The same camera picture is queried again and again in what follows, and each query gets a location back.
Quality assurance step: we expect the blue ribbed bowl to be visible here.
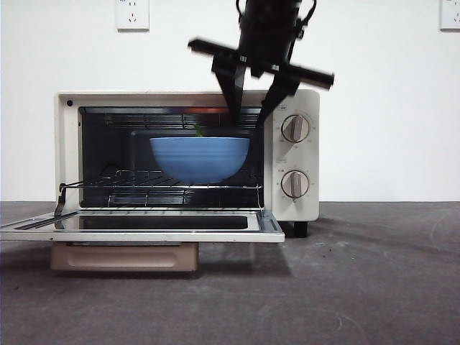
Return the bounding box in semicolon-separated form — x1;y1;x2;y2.
149;137;251;184

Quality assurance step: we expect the cream Toshiba toaster oven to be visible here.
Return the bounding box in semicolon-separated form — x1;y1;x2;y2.
55;89;321;238

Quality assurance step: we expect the round beige oven knob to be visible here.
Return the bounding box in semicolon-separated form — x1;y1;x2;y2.
281;170;311;200
281;114;311;143

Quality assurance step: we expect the metal wire oven rack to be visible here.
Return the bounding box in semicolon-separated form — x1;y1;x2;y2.
64;169;264;190

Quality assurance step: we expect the white wall socket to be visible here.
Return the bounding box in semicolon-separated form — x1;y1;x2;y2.
115;0;150;32
439;0;460;32

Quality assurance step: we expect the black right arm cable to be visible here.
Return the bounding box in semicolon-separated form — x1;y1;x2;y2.
296;0;318;39

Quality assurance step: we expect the glass oven door with handle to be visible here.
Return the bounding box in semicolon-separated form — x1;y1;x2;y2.
0;210;285;272

